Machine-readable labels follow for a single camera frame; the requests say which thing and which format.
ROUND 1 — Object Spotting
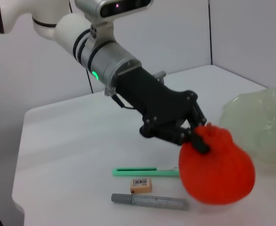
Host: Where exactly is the green utility knife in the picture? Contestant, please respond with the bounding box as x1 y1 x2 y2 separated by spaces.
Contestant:
111 164 181 178

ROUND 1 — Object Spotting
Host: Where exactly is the pale green glass fruit plate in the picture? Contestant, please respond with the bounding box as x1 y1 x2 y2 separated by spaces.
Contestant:
219 87 276 166

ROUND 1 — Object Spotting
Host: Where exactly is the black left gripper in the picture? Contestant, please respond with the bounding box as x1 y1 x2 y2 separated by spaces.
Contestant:
115 66 211 155

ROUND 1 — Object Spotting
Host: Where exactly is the beige eraser with barcode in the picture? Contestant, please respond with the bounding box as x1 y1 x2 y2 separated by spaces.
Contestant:
129 178 153 194

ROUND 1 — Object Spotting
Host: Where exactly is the left gripper silver plug stub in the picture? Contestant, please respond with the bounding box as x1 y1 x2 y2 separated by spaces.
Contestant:
154 70 167 83

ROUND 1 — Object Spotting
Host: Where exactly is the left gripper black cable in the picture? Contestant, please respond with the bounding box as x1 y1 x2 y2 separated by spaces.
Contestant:
104 87 135 110

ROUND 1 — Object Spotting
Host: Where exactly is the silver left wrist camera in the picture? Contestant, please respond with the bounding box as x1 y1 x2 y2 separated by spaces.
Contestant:
74 0 154 27

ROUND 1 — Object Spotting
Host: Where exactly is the grey marker pen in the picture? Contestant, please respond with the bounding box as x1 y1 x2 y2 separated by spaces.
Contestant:
110 193 191 212

